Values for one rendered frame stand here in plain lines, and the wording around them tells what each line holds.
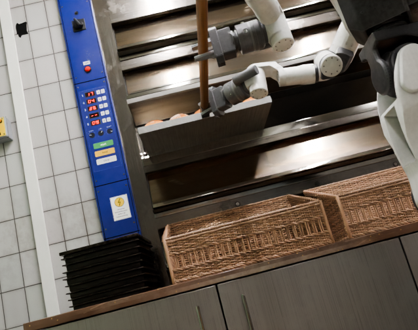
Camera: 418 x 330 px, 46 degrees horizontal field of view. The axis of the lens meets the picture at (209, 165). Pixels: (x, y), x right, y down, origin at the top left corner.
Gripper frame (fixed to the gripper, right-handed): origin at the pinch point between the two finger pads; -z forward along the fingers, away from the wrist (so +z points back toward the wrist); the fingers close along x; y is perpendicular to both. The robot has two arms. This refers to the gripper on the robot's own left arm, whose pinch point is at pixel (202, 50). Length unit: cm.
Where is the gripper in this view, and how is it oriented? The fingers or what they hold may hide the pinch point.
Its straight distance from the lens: 151.1
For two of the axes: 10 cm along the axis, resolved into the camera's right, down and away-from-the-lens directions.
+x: 2.5, 9.3, -2.5
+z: 9.6, -2.7, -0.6
